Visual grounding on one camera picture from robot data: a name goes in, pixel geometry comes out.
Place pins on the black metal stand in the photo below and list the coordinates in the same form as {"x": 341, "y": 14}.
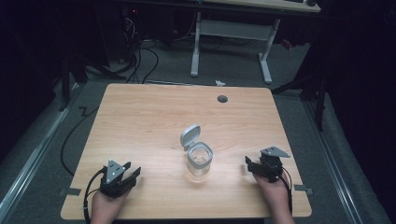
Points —
{"x": 317, "y": 99}
{"x": 67, "y": 84}

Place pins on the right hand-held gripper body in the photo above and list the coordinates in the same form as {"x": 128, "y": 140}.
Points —
{"x": 271, "y": 165}

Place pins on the glass jar with grey lid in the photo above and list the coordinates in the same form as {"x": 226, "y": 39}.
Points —
{"x": 199, "y": 157}

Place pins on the white paper scrap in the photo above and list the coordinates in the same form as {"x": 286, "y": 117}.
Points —
{"x": 220, "y": 83}

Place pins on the dark round table grommet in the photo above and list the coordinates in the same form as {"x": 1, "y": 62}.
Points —
{"x": 222, "y": 99}

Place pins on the grey tape strip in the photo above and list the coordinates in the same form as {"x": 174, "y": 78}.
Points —
{"x": 71, "y": 191}
{"x": 302, "y": 188}

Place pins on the white metal desk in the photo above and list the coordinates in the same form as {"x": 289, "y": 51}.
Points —
{"x": 232, "y": 29}

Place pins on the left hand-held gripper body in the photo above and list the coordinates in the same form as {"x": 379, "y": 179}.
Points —
{"x": 112, "y": 182}

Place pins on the metal floor rail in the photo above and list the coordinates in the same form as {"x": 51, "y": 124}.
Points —
{"x": 34, "y": 155}
{"x": 334, "y": 168}

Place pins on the small red object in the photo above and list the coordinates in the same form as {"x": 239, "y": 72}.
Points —
{"x": 287, "y": 44}

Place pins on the person's right hand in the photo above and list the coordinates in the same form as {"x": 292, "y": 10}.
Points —
{"x": 275, "y": 199}

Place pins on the person's left hand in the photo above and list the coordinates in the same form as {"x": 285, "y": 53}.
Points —
{"x": 106, "y": 207}

